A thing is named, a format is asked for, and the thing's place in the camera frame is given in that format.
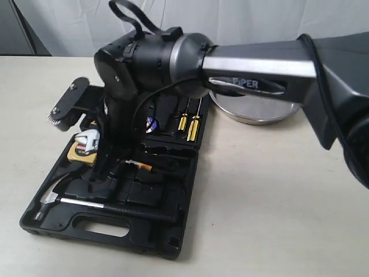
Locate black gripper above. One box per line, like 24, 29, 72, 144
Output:
48, 27, 183, 181

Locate adjustable wrench black handle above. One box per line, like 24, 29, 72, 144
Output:
74, 129, 100, 153

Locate black plastic tool case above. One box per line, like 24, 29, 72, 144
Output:
20, 95, 210, 260

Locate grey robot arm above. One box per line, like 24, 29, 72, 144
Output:
48, 27, 368, 186

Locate yellow tape measure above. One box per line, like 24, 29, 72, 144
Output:
67, 142, 97, 167

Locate yellow screwdriver left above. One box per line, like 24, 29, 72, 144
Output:
178, 98, 191, 131

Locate yellow screwdriver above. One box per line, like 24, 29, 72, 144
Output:
187, 99, 202, 141
178, 98, 191, 131

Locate yellow screwdriver right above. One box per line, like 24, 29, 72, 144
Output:
187, 99, 202, 141

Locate white backdrop cloth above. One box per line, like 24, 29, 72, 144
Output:
16, 0, 368, 57

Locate round stainless steel tray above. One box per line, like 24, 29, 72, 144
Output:
209, 92, 300, 125

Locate orange handled pliers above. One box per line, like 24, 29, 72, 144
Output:
123, 160, 181, 177

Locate claw hammer black handle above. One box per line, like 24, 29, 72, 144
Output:
33, 174, 179, 223

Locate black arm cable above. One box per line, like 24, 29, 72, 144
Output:
108, 0, 369, 185

